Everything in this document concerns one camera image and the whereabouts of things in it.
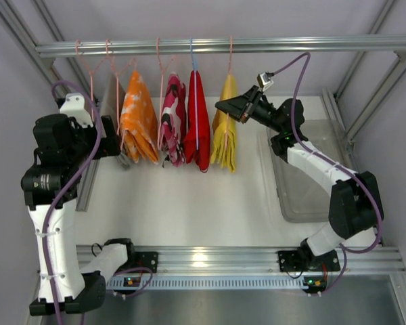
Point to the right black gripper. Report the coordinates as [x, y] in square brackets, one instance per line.
[251, 105]

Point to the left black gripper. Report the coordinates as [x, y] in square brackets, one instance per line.
[109, 136]

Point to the yellow trousers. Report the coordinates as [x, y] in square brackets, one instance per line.
[224, 130]

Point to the pink wire hanger with trousers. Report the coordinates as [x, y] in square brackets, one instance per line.
[229, 89]

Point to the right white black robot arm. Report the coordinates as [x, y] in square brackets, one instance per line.
[355, 204]

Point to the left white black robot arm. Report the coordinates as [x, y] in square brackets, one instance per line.
[67, 142]

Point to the orange white trousers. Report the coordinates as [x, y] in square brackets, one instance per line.
[138, 122]

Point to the grey trousers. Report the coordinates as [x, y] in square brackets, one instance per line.
[112, 95]

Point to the red trousers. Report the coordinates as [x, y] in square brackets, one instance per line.
[201, 157]

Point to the pink camouflage trousers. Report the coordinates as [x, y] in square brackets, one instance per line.
[173, 118]

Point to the pink hanger of orange trousers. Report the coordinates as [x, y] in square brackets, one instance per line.
[117, 73]

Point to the pink hanger of camouflage trousers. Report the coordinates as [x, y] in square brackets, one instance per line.
[163, 70]

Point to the clear plastic bin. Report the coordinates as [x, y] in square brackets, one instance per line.
[303, 200]

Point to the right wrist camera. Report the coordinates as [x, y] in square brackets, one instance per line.
[265, 81]

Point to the blue wire hanger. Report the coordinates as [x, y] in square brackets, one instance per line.
[195, 96]

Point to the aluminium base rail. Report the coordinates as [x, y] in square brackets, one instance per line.
[262, 261]

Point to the grey slotted cable duct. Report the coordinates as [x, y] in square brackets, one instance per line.
[159, 282]

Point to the aluminium frame post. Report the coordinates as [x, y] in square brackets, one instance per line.
[372, 77]

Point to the aluminium hanging rail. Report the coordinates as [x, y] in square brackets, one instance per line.
[346, 43]

